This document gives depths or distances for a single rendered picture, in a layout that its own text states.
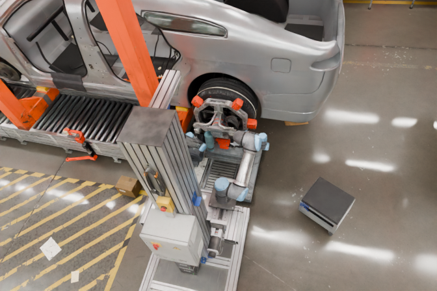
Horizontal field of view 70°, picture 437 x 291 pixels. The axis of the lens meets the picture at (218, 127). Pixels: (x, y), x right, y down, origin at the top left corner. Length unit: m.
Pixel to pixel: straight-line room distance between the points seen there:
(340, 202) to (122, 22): 2.50
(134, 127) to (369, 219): 2.72
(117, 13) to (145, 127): 0.90
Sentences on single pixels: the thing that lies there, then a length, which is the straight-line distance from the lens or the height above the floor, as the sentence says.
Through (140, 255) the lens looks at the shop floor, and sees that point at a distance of 3.57.
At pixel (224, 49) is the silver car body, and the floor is 1.58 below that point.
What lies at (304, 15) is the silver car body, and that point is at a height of 0.90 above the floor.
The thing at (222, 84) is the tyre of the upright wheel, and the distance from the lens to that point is 3.03.
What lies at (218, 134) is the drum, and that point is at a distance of 3.04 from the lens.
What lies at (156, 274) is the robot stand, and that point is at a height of 0.21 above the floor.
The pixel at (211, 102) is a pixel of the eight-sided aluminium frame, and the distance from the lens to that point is 2.95.
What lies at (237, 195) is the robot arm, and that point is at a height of 1.02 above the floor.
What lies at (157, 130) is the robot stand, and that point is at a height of 2.03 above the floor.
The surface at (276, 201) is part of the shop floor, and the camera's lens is 3.59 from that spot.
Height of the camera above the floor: 3.22
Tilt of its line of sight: 50 degrees down
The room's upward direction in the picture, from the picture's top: 9 degrees counter-clockwise
